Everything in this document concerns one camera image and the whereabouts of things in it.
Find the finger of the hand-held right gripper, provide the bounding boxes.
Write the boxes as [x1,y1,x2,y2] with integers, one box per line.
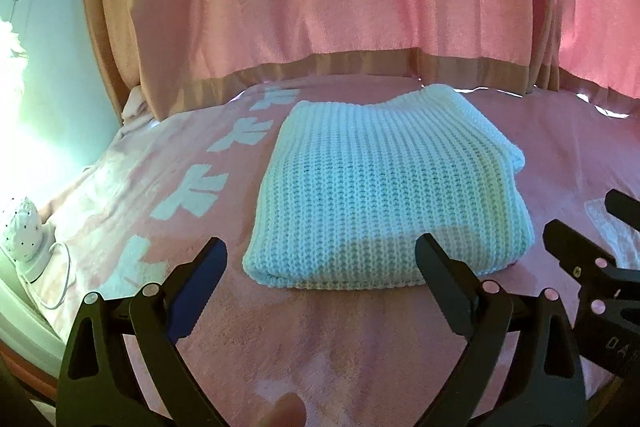
[542,219,621,292]
[604,188,640,234]

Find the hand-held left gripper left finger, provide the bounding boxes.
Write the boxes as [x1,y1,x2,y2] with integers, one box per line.
[57,237,231,427]

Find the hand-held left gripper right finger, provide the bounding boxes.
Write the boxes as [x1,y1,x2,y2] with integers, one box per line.
[415,232,587,427]

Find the white knit sweater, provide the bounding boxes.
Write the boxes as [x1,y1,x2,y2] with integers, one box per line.
[241,83,536,292]

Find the person's left hand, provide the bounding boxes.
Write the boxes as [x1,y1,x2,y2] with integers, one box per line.
[262,393,309,427]

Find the pink printed blanket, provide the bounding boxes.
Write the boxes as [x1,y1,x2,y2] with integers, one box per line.
[35,72,640,427]

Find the white dotted night lamp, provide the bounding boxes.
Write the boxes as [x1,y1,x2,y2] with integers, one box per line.
[0,196,55,284]

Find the cream bunched cloth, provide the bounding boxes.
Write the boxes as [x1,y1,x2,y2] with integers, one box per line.
[121,87,162,125]

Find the white fluffy decoration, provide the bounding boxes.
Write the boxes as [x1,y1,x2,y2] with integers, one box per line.
[0,19,28,78]

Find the white lamp cable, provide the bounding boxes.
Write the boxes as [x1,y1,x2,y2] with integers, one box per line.
[37,241,75,311]

